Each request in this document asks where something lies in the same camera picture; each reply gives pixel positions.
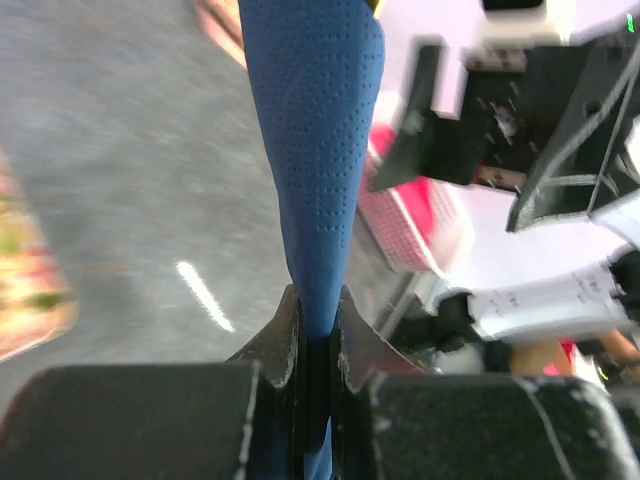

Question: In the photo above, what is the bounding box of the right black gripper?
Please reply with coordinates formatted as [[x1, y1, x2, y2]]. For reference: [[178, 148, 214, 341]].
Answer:
[[372, 29, 639, 232]]

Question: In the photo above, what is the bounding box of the dark blue paper napkin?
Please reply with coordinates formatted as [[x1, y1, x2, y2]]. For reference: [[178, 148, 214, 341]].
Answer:
[[239, 1, 385, 479]]

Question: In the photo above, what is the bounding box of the person in background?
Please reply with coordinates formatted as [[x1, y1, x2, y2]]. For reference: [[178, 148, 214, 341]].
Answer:
[[509, 329, 639, 384]]

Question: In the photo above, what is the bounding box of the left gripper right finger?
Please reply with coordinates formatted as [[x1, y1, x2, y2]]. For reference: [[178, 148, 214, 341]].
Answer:
[[331, 290, 639, 480]]

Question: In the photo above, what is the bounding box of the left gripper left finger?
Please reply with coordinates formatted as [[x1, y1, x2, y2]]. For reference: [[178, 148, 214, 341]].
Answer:
[[1, 288, 303, 480]]

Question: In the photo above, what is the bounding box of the white perforated plastic basket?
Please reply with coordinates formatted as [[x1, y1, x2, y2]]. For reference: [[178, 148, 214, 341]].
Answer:
[[355, 124, 471, 273]]

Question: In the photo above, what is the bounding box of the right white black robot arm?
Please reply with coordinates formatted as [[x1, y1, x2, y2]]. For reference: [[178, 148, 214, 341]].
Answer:
[[373, 29, 639, 342]]

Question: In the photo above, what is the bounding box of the floral rectangular tray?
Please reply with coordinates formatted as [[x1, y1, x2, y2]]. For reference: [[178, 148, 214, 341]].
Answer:
[[1, 157, 78, 361]]

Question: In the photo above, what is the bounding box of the pink cloth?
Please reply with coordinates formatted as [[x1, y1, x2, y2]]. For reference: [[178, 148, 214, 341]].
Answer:
[[370, 124, 437, 243]]

